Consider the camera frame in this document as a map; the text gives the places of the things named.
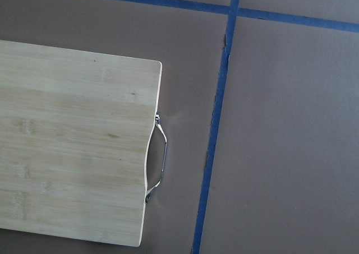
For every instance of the wooden cutting board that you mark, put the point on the wooden cutting board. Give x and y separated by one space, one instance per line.
75 134

